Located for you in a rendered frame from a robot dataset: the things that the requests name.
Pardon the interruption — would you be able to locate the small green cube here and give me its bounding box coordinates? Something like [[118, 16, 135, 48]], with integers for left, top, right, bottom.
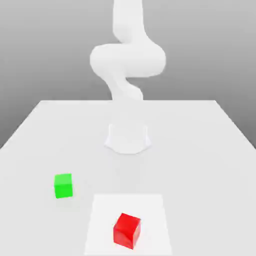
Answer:
[[53, 173, 74, 199]]

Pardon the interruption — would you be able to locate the small red cube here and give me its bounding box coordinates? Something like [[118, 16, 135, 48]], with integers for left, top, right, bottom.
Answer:
[[112, 212, 142, 251]]

